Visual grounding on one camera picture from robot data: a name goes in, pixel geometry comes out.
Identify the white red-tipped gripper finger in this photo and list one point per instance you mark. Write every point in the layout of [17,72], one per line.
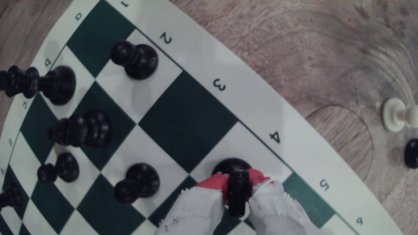
[277,212]
[196,212]

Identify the black knight chess piece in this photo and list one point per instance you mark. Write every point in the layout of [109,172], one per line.
[238,192]

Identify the black pawn chess piece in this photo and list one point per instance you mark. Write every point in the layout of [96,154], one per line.
[142,181]
[140,62]
[65,167]

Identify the black bishop chess piece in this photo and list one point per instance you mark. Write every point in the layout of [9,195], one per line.
[88,129]

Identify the black round chess piece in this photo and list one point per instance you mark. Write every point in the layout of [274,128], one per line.
[412,154]

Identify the white pawn chess piece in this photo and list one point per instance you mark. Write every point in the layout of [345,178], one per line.
[395,114]

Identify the green white chess mat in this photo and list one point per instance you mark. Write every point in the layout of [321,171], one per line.
[202,58]

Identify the black rook chess piece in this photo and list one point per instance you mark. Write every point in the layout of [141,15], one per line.
[9,197]

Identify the black king chess piece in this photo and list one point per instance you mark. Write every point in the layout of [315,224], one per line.
[58,85]

